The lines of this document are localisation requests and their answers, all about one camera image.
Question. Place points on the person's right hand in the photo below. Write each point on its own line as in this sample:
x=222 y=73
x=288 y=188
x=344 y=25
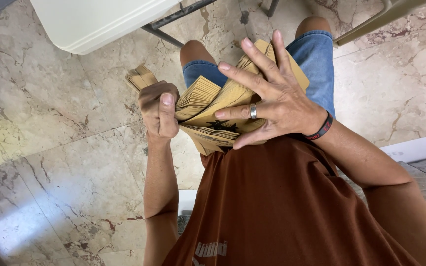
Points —
x=287 y=103

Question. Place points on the person's left hand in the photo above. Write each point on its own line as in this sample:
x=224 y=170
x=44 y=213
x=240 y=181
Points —
x=154 y=111

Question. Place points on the stack of brown paper bags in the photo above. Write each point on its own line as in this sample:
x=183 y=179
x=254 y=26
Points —
x=205 y=94

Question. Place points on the black wristband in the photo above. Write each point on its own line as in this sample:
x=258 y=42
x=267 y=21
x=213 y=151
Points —
x=322 y=129

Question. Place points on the blue denim shorts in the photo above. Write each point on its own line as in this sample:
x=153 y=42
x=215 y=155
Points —
x=316 y=66

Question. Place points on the person's left leg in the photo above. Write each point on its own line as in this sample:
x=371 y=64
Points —
x=196 y=51

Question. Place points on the person's leg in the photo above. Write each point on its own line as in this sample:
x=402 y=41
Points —
x=196 y=51
x=312 y=25

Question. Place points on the person's right leg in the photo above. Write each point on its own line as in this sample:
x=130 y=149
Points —
x=312 y=25

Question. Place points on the white board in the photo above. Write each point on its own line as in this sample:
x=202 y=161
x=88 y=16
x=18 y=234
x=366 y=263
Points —
x=188 y=201
x=420 y=146

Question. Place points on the grey metal leg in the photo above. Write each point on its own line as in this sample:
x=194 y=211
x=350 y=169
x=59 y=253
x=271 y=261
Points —
x=272 y=7

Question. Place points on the brown t-shirt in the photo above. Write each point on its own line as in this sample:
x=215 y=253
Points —
x=272 y=207

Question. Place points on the white folding table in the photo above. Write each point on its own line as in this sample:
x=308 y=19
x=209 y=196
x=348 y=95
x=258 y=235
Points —
x=98 y=22

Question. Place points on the beige chair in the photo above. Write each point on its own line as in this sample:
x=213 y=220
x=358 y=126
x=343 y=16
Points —
x=368 y=26

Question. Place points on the grey metal table frame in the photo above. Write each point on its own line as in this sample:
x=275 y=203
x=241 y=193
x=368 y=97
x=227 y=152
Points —
x=168 y=35

